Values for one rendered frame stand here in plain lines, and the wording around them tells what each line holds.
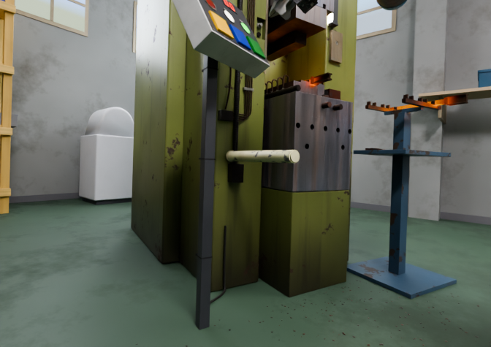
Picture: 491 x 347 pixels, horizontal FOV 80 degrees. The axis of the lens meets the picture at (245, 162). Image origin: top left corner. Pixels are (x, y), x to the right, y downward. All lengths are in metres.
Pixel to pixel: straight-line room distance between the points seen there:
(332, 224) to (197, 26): 1.06
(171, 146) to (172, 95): 0.29
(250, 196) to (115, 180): 2.83
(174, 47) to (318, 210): 1.18
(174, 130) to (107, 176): 2.38
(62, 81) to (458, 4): 4.96
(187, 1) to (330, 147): 0.89
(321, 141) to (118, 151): 3.06
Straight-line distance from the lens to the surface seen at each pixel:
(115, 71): 5.05
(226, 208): 1.36
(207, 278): 1.12
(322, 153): 1.42
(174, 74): 1.76
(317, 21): 1.61
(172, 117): 1.71
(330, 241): 1.52
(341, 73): 1.88
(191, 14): 0.97
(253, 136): 1.41
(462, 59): 4.27
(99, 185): 3.97
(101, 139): 3.97
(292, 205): 1.32
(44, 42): 4.76
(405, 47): 4.42
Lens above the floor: 0.60
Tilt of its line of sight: level
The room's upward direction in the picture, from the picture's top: 2 degrees clockwise
